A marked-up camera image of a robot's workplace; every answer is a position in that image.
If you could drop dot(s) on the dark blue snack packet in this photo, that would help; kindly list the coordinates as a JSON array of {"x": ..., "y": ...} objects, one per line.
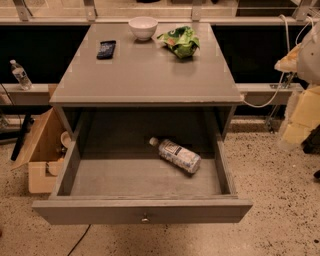
[{"x": 106, "y": 49}]

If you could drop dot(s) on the small metal drawer knob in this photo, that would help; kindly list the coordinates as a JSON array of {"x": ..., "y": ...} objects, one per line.
[{"x": 145, "y": 219}]

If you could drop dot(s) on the clear plastic water bottle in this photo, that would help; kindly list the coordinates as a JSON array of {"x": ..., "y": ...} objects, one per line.
[{"x": 176, "y": 154}]

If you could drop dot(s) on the white ceramic bowl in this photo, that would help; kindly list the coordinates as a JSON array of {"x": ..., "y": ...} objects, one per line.
[{"x": 143, "y": 28}]

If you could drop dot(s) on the open cardboard box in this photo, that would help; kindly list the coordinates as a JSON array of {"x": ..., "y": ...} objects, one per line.
[{"x": 42, "y": 152}]

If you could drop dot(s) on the grey cabinet with counter top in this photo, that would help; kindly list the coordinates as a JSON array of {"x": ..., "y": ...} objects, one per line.
[{"x": 147, "y": 73}]

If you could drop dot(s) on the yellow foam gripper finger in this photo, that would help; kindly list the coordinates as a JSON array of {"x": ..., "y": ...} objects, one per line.
[{"x": 289, "y": 62}]

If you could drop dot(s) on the white cup in box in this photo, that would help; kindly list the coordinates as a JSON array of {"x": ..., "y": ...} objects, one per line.
[{"x": 65, "y": 139}]

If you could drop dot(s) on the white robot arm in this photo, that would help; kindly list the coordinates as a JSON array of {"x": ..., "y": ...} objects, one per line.
[{"x": 302, "y": 114}]

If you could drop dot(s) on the green chip bag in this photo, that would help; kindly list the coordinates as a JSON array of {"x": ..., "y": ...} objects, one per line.
[{"x": 182, "y": 41}]

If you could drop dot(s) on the water bottle on ledge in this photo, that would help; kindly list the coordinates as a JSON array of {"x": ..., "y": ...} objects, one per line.
[{"x": 20, "y": 74}]

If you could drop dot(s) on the open grey top drawer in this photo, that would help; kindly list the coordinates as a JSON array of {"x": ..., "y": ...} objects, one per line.
[{"x": 112, "y": 175}]

